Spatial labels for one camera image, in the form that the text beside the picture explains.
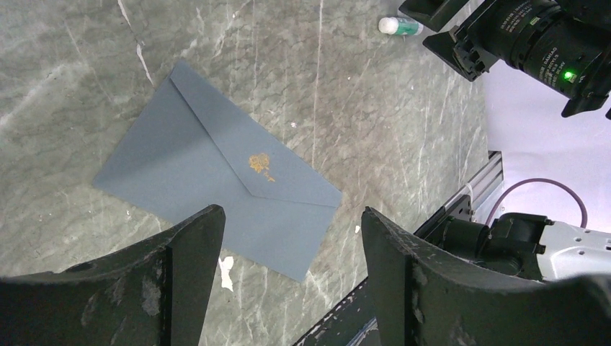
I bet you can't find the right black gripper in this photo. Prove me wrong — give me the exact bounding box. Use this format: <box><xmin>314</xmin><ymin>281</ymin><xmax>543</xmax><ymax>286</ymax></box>
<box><xmin>398</xmin><ymin>0</ymin><xmax>506</xmax><ymax>81</ymax></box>

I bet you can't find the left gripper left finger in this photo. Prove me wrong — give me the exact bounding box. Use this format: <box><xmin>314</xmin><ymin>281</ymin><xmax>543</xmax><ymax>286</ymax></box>
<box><xmin>1</xmin><ymin>205</ymin><xmax>226</xmax><ymax>345</ymax></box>

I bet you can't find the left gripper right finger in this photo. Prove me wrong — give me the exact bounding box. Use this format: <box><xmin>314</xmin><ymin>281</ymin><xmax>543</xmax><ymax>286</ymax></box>
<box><xmin>362</xmin><ymin>208</ymin><xmax>610</xmax><ymax>345</ymax></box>

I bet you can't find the green white glue stick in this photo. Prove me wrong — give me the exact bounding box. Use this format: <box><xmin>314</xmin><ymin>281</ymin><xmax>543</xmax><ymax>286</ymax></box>
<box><xmin>378</xmin><ymin>17</ymin><xmax>424</xmax><ymax>36</ymax></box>

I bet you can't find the grey-blue envelope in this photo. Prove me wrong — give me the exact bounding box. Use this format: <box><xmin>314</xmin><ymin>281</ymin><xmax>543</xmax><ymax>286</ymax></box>
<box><xmin>93</xmin><ymin>61</ymin><xmax>342</xmax><ymax>281</ymax></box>

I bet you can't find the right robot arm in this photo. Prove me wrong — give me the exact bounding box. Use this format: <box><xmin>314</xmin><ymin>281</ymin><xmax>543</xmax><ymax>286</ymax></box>
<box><xmin>399</xmin><ymin>1</ymin><xmax>610</xmax><ymax>281</ymax></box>

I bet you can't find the aluminium extrusion frame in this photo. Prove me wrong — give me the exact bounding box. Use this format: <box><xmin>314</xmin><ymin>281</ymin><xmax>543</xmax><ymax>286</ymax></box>
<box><xmin>443</xmin><ymin>151</ymin><xmax>504</xmax><ymax>223</ymax></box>

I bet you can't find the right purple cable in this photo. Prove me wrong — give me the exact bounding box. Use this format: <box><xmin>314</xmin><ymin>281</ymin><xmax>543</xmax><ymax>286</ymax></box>
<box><xmin>484</xmin><ymin>177</ymin><xmax>589</xmax><ymax>229</ymax></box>

